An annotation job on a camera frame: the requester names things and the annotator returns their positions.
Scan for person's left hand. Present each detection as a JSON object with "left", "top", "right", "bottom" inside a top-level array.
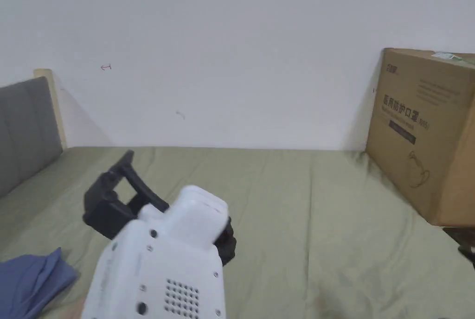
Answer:
[{"left": 72, "top": 293, "right": 90, "bottom": 319}]

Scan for pale wooden bed frame post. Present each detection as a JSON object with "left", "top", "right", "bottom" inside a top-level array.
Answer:
[{"left": 33, "top": 68, "right": 69, "bottom": 150}]

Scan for bed with pale green sheet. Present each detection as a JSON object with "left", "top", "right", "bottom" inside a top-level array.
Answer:
[{"left": 0, "top": 146, "right": 475, "bottom": 319}]

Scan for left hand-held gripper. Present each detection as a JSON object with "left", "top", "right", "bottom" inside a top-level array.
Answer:
[{"left": 79, "top": 150, "right": 238, "bottom": 319}]

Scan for grey padded headboard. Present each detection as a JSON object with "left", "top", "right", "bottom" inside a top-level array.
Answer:
[{"left": 0, "top": 76, "right": 64, "bottom": 199}]

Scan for brown cardboard carton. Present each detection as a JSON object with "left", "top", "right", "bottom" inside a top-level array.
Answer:
[{"left": 365, "top": 48, "right": 475, "bottom": 228}]

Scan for dark blue shirt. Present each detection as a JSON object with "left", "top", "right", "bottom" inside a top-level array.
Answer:
[{"left": 0, "top": 247, "right": 79, "bottom": 319}]

